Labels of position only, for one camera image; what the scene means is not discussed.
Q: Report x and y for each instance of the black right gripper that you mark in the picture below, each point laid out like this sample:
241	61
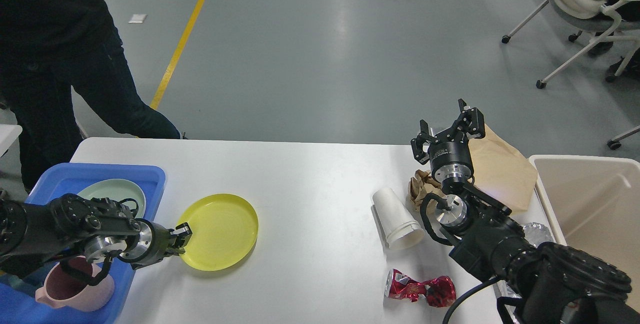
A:
450	157

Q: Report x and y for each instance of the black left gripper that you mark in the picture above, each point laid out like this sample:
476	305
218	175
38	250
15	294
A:
155	242

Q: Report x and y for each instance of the yellow plastic plate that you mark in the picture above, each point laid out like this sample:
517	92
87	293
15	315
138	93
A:
224	230

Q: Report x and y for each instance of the pink mug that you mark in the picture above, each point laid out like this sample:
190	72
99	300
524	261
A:
62	290

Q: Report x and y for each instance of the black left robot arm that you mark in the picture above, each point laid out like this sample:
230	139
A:
84	236

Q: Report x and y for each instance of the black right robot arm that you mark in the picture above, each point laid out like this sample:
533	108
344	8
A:
554	283

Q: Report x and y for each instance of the crumpled brown paper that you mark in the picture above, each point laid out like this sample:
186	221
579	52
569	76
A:
421	184

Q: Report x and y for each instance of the brown paper bag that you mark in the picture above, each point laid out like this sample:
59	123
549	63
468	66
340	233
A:
501	171

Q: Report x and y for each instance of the pale green plate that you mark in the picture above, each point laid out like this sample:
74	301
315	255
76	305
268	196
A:
121	191

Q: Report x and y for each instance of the white paper cup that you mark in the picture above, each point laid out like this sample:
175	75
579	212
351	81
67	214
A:
400	229

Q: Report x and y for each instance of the crushed red can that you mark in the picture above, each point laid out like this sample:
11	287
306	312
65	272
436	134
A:
439	292

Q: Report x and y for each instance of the beige plastic bin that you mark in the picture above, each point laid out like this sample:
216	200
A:
593	204

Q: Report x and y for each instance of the blue plastic tray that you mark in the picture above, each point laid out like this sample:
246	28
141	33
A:
18	308

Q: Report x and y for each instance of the white office chair right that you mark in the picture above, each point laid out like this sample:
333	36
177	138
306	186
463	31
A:
602	22

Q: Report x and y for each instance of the white side table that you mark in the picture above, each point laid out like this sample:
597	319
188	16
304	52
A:
9	133

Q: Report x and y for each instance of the white paper scrap on floor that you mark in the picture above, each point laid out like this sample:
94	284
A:
137	18

